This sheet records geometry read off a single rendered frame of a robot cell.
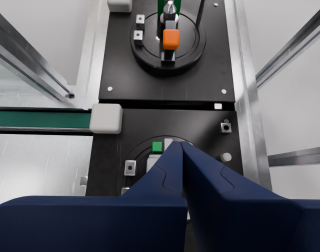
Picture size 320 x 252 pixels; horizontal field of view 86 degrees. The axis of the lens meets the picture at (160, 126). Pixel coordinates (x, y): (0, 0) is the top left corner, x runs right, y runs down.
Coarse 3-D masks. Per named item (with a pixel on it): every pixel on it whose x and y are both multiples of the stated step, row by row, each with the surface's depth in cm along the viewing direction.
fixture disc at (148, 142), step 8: (160, 136) 26; (168, 136) 26; (176, 136) 26; (144, 144) 25; (192, 144) 25; (136, 152) 25; (144, 152) 25; (136, 160) 25; (144, 160) 25; (120, 168) 24; (144, 168) 24; (120, 176) 24; (128, 176) 24; (136, 176) 24; (120, 184) 24; (128, 184) 24; (120, 192) 23; (192, 232) 22
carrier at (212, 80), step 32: (128, 0) 33; (160, 0) 29; (192, 0) 36; (128, 32) 33; (160, 32) 30; (192, 32) 31; (224, 32) 34; (128, 64) 31; (160, 64) 29; (192, 64) 30; (224, 64) 32; (128, 96) 30; (160, 96) 30; (192, 96) 30; (224, 96) 30
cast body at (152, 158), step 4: (164, 140) 20; (168, 140) 20; (164, 144) 20; (168, 144) 20; (164, 148) 20; (152, 156) 18; (156, 156) 18; (148, 160) 15; (152, 160) 15; (156, 160) 15; (148, 164) 15; (152, 164) 15; (148, 168) 15; (184, 196) 14; (188, 212) 17; (188, 216) 17
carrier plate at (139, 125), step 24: (144, 120) 28; (168, 120) 29; (192, 120) 29; (216, 120) 29; (96, 144) 27; (120, 144) 27; (216, 144) 27; (96, 168) 26; (240, 168) 26; (96, 192) 25; (192, 240) 24
